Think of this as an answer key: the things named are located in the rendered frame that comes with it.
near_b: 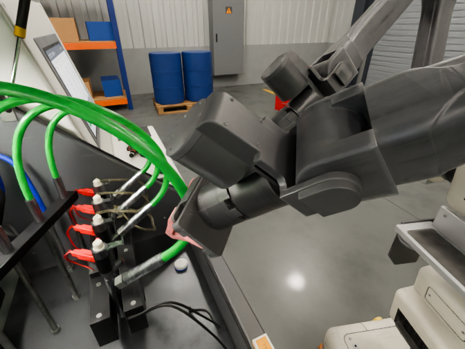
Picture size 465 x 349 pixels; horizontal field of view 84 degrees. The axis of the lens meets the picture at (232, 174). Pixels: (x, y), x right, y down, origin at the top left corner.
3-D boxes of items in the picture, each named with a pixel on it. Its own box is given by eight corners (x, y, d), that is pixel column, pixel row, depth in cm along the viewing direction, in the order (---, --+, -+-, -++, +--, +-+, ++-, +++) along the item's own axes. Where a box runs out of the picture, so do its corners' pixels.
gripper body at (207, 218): (167, 228, 28) (208, 208, 23) (203, 167, 35) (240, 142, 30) (210, 261, 30) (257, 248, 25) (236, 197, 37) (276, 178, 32)
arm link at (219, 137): (374, 204, 18) (358, 121, 23) (259, 102, 13) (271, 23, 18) (252, 238, 26) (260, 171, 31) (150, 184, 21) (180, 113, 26)
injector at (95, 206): (131, 262, 72) (114, 200, 61) (112, 269, 70) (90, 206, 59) (130, 255, 74) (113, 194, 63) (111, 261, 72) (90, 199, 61)
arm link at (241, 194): (311, 210, 23) (310, 162, 27) (259, 172, 20) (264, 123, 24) (257, 228, 28) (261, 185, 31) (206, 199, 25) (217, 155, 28)
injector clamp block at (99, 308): (153, 344, 61) (142, 304, 53) (107, 364, 57) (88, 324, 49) (135, 246, 87) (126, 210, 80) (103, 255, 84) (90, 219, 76)
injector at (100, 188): (129, 243, 78) (112, 183, 67) (111, 248, 76) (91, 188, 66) (127, 237, 80) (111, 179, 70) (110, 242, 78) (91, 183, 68)
